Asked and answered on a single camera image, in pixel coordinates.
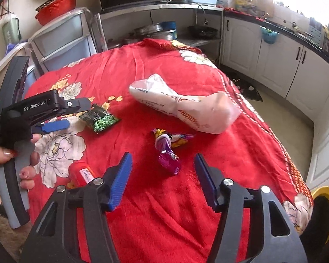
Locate steel shelf rack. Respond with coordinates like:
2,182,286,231
95,1,225,66

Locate green pea snack packet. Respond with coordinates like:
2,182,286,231
78,103,120,134

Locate purple candy wrapper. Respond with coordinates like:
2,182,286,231
151,128,196,175

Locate grey small drawer organizer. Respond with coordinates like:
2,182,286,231
308,18,329,47

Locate white pink tied plastic bag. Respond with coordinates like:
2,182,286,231
129,73,242,135

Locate blue hanging basket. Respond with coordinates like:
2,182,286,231
260,25,281,44

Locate white base cabinets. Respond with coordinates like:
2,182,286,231
222,16,329,187

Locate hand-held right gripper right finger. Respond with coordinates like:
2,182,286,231
194,153,309,263

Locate red floral tablecloth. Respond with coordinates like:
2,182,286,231
25,38,314,263

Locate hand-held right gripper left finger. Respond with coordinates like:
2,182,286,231
19,151,133,263

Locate grey plastic drawer unit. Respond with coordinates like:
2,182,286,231
27,7,98,74

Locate small red packet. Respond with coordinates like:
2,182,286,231
68,161,97,188

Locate red plastic basin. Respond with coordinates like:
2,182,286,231
35,0,79,26

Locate pale green hanging pouch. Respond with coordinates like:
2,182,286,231
3,16,20,43

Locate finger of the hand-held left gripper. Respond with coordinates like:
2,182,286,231
31,119,71,135
57,97,91,116

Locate yellow trash bin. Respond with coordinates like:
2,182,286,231
299,186,329,242

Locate blue round container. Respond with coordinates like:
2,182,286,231
162,21,178,41

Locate black wok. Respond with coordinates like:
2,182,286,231
187,25,218,38

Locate metal pot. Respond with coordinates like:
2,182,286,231
133,23,165,40

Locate dark floor mat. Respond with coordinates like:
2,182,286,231
227,73,264,102

